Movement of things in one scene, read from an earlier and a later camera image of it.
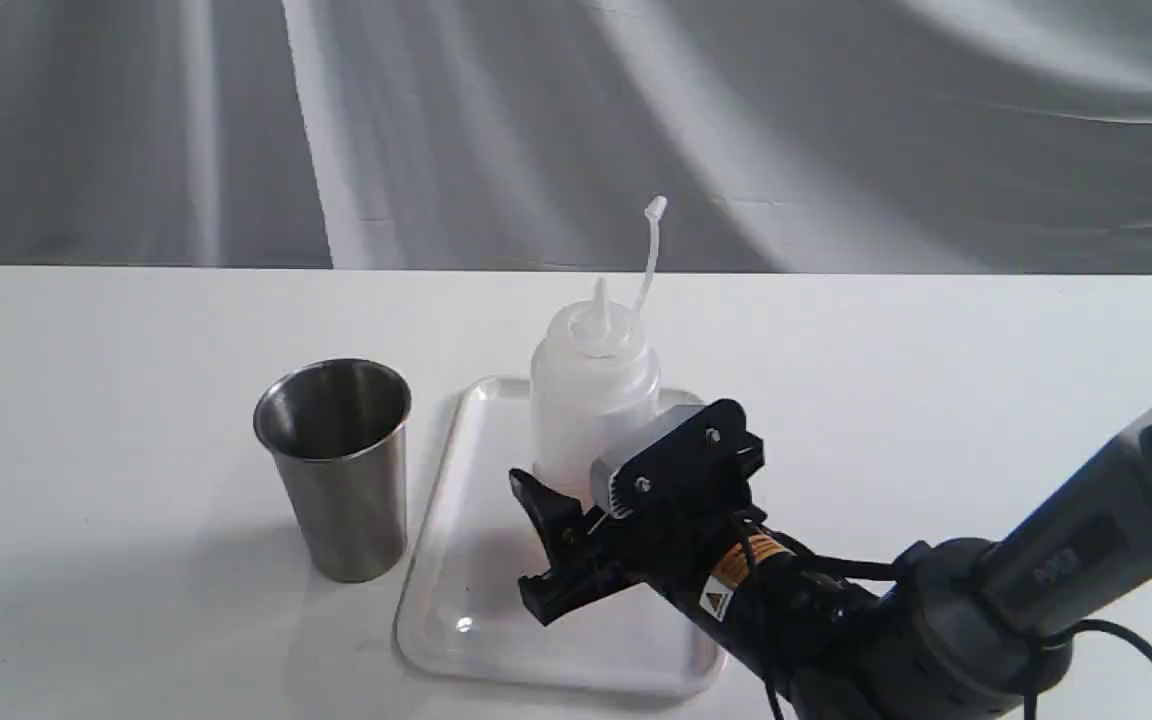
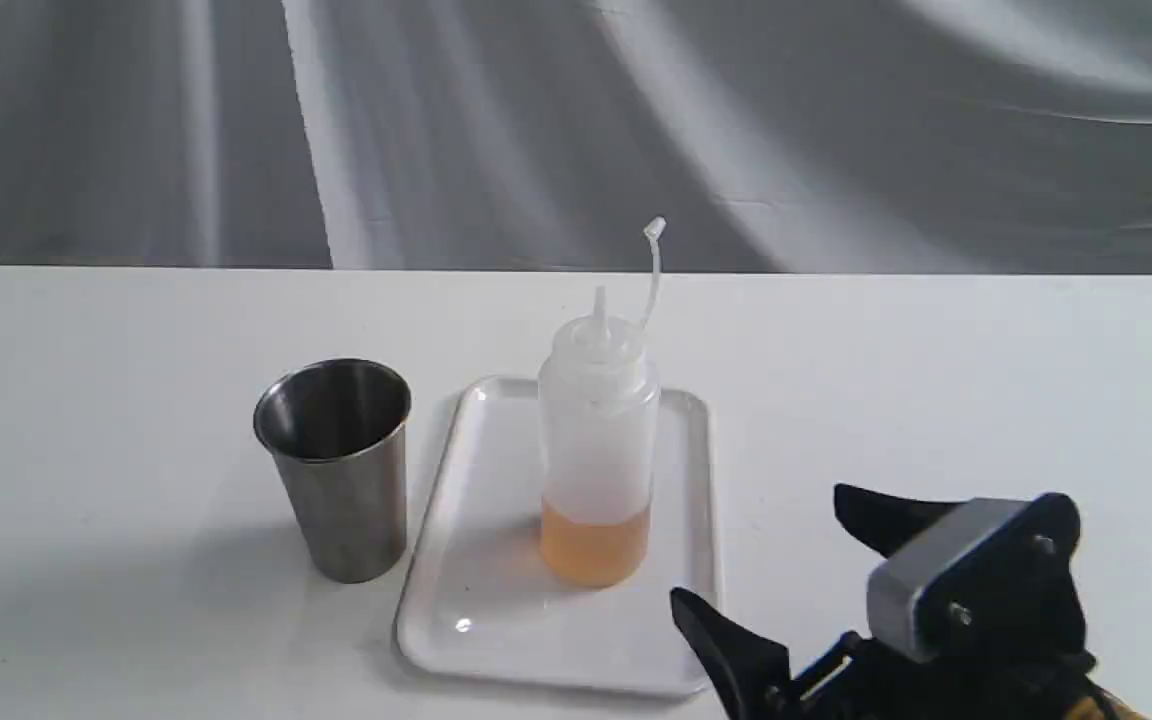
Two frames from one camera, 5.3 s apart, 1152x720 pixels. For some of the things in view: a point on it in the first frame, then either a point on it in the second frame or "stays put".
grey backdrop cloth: (945, 137) stays put
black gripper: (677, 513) -> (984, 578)
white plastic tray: (463, 622) stays put
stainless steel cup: (336, 429) stays put
